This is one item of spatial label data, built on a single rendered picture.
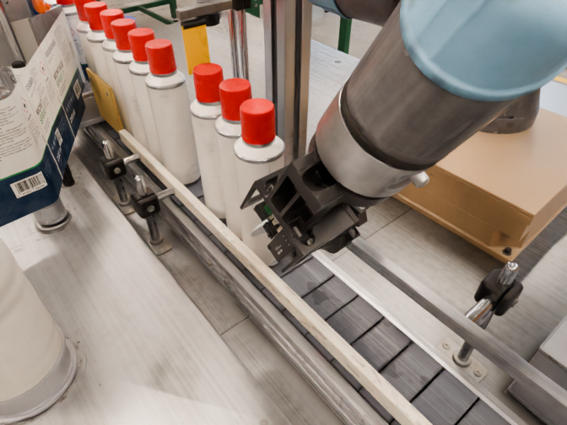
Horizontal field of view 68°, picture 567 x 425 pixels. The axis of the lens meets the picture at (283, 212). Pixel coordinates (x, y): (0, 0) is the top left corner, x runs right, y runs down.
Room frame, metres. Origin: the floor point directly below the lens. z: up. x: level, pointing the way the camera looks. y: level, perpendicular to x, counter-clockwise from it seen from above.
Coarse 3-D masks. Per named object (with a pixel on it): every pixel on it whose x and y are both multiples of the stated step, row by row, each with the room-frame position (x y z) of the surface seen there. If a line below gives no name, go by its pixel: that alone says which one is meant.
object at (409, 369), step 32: (192, 192) 0.48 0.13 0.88; (224, 224) 0.42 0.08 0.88; (288, 256) 0.36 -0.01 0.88; (320, 288) 0.31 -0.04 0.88; (352, 320) 0.26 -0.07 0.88; (384, 320) 0.26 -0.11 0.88; (320, 352) 0.23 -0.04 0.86; (384, 352) 0.23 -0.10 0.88; (416, 352) 0.23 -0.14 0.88; (352, 384) 0.19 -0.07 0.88; (416, 384) 0.19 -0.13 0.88; (448, 384) 0.19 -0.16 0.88; (384, 416) 0.16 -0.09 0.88; (448, 416) 0.16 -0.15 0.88; (480, 416) 0.16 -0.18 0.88
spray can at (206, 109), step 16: (208, 64) 0.46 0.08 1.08; (208, 80) 0.43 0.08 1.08; (208, 96) 0.43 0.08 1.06; (192, 112) 0.43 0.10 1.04; (208, 112) 0.42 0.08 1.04; (208, 128) 0.42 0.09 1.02; (208, 144) 0.42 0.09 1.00; (208, 160) 0.42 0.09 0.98; (208, 176) 0.42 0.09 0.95; (208, 192) 0.43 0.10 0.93; (208, 208) 0.43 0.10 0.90; (224, 208) 0.42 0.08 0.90
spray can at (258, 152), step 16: (240, 112) 0.36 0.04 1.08; (256, 112) 0.35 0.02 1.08; (272, 112) 0.35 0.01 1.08; (256, 128) 0.35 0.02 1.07; (272, 128) 0.35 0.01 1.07; (240, 144) 0.35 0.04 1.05; (256, 144) 0.34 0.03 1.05; (272, 144) 0.35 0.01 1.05; (240, 160) 0.34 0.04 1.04; (256, 160) 0.34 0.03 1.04; (272, 160) 0.34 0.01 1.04; (240, 176) 0.34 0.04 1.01; (256, 176) 0.34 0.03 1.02; (240, 192) 0.35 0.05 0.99; (256, 192) 0.34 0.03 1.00; (240, 224) 0.36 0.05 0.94; (256, 224) 0.34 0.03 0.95; (256, 240) 0.34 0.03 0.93; (272, 256) 0.34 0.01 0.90
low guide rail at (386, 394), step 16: (128, 144) 0.57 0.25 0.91; (144, 160) 0.53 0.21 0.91; (160, 176) 0.49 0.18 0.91; (176, 192) 0.45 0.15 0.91; (192, 208) 0.42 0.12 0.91; (208, 224) 0.39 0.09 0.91; (224, 240) 0.36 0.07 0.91; (240, 240) 0.35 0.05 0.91; (240, 256) 0.33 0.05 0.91; (256, 256) 0.33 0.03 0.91; (256, 272) 0.31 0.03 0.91; (272, 272) 0.30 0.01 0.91; (272, 288) 0.29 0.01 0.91; (288, 288) 0.28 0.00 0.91; (288, 304) 0.27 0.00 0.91; (304, 304) 0.26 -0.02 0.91; (304, 320) 0.25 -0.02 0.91; (320, 320) 0.24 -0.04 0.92; (320, 336) 0.23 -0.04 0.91; (336, 336) 0.22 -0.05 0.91; (336, 352) 0.21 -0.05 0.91; (352, 352) 0.20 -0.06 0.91; (352, 368) 0.19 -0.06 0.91; (368, 368) 0.19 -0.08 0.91; (368, 384) 0.18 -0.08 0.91; (384, 384) 0.17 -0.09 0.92; (384, 400) 0.16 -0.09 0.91; (400, 400) 0.16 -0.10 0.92; (400, 416) 0.15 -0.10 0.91; (416, 416) 0.15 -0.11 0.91
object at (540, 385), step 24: (360, 240) 0.30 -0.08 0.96; (384, 264) 0.27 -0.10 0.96; (408, 288) 0.25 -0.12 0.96; (432, 312) 0.22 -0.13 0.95; (456, 312) 0.22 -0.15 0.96; (480, 336) 0.19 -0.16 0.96; (504, 360) 0.17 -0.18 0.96; (528, 384) 0.16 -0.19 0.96; (552, 384) 0.15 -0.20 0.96; (552, 408) 0.14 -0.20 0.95
